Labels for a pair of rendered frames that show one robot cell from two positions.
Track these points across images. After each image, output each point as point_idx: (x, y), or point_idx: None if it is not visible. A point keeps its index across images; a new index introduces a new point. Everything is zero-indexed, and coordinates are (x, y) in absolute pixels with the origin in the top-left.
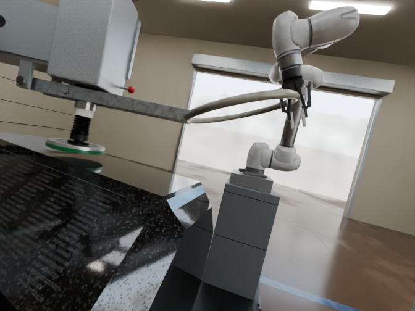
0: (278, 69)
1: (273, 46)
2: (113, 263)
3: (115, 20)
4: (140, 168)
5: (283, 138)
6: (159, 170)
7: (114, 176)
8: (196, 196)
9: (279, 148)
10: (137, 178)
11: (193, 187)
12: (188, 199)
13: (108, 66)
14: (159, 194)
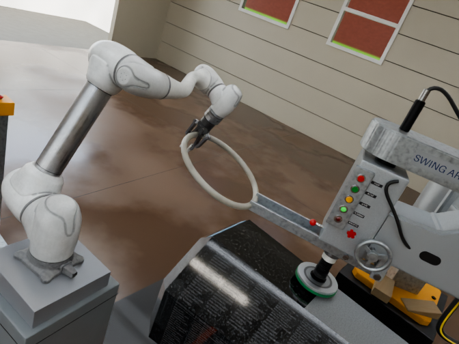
0: (216, 123)
1: (230, 112)
2: None
3: (347, 176)
4: (261, 261)
5: (67, 163)
6: (244, 259)
7: (274, 242)
8: (220, 231)
9: (63, 181)
10: (261, 239)
11: (223, 231)
12: (229, 226)
13: (330, 208)
14: (250, 220)
